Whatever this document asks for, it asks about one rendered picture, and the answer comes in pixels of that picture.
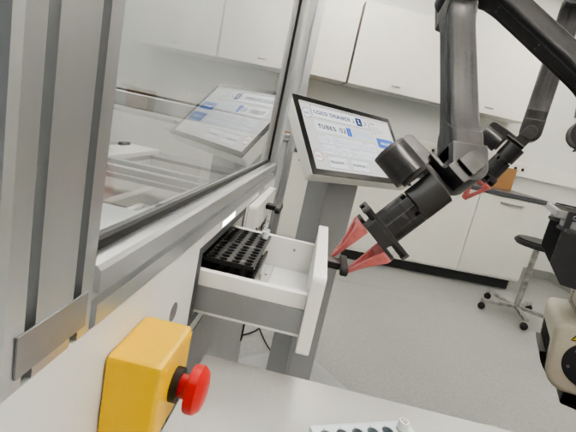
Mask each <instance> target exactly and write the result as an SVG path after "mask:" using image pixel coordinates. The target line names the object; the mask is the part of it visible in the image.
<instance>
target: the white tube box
mask: <svg viewBox="0 0 576 432"><path fill-rule="evenodd" d="M398 422H399V421H387V422H372V423H342V424H327V425H312V426H309V432H398V430H397V425H398Z"/></svg>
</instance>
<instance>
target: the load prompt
mask: <svg viewBox="0 0 576 432"><path fill-rule="evenodd" d="M310 109H311V112H312V115H313V117H317V118H320V119H324V120H328V121H332V122H336V123H342V124H346V125H350V126H353V127H357V128H361V129H367V130H370V127H369V123H368V120H367V119H365V118H361V117H355V116H352V115H349V114H345V113H342V112H338V111H332V110H328V109H326V108H322V107H319V106H315V105H310Z"/></svg>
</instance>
